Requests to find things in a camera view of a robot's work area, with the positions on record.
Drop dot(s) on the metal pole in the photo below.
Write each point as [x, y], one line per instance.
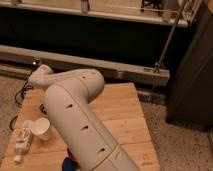
[159, 63]

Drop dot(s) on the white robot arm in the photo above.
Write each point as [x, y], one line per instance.
[67, 98]

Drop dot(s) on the blue round object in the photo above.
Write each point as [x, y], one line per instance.
[69, 165]

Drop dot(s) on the grey metal rail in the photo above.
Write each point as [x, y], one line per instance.
[135, 73]

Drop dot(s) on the white paper cup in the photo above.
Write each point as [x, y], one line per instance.
[40, 127]

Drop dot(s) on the white plastic bottle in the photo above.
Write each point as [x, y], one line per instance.
[22, 144]

